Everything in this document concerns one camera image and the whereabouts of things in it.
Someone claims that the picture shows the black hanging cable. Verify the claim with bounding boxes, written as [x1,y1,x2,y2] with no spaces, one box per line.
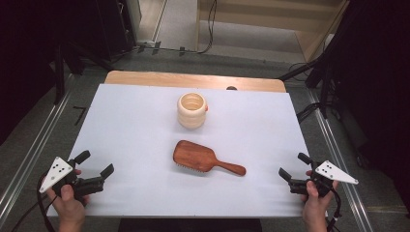
[196,0,218,54]

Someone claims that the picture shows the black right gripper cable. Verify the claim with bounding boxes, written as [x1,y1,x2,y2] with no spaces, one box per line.
[325,188,343,232]

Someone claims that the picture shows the person's left hand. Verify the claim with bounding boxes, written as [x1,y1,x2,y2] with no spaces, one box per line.
[45,168,91,226]

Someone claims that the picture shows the person's dark clothing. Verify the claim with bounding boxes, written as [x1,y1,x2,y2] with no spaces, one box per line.
[117,217,263,232]

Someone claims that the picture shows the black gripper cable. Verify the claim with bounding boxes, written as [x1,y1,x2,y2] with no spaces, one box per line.
[11,173,58,232]
[325,188,343,232]

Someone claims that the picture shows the black cabinet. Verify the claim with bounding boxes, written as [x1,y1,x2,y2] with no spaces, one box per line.
[95,0,137,62]

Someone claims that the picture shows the wooden paddle hairbrush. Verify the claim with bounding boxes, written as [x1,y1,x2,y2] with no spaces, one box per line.
[172,139,248,177]

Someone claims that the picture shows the light wooden platform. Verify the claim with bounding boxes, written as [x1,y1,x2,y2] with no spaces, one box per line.
[195,0,351,63]

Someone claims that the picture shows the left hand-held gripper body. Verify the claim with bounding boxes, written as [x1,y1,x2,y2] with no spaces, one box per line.
[39,157,106,201]

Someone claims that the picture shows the black floor cables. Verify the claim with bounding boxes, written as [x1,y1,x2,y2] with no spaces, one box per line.
[295,101,322,124]

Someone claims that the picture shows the light wooden table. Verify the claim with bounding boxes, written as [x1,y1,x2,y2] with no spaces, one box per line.
[104,70,287,94]

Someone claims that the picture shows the white table mat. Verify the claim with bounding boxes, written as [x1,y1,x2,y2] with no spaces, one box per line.
[46,83,318,218]

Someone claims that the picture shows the black metal stand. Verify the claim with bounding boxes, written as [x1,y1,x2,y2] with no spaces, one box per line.
[278,32,343,120]
[52,41,114,105]

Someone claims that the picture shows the person's right hand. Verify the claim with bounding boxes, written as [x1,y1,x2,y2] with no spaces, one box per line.
[300,170,339,224]

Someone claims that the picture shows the metal floor rail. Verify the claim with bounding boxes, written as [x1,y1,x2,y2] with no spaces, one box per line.
[0,72,77,224]
[305,88,375,232]

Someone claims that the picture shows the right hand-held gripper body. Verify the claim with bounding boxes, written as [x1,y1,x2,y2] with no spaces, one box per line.
[288,159,360,198]

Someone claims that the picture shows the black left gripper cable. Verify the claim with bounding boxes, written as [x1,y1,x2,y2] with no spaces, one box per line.
[11,173,58,232]

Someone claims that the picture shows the cream ribbed cup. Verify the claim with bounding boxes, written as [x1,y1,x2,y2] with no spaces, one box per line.
[176,92,209,131]

